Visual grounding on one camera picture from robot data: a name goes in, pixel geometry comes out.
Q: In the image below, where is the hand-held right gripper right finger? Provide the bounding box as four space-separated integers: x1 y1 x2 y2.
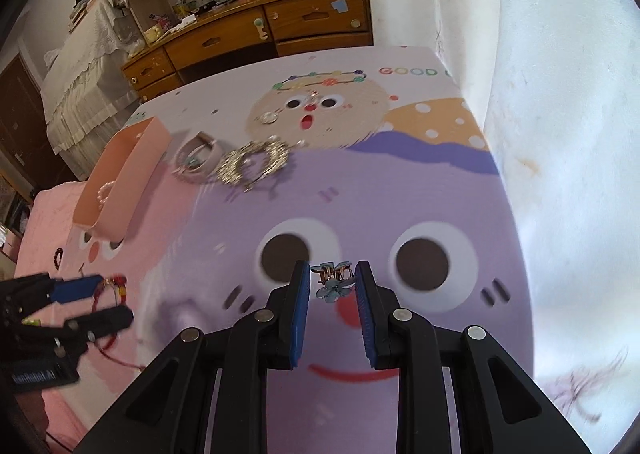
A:
354 260 593 454

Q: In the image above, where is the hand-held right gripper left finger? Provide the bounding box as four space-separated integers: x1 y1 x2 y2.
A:
75 260 312 454

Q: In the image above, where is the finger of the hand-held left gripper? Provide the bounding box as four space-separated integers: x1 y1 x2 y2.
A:
47 304 135 352
14 273 103 309

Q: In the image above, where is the red bead bracelet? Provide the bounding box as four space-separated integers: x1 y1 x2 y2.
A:
90 274 129 309

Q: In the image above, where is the blue flower hair clip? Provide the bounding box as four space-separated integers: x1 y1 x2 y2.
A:
311 261 357 304

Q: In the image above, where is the pink storage box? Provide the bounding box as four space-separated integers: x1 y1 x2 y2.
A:
72 115 173 240

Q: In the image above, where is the printed cartoon bed sheet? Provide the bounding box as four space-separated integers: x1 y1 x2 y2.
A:
15 47 537 454

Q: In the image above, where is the dark wooden door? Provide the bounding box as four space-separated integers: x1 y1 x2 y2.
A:
0 54 77 185

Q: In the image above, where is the pink bangle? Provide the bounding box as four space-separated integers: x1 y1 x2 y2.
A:
172 131 226 182

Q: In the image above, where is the white lace cloth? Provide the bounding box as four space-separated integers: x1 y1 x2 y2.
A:
40 0 147 181

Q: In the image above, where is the wooden desk with drawers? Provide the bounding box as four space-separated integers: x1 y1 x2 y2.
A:
122 0 375 102

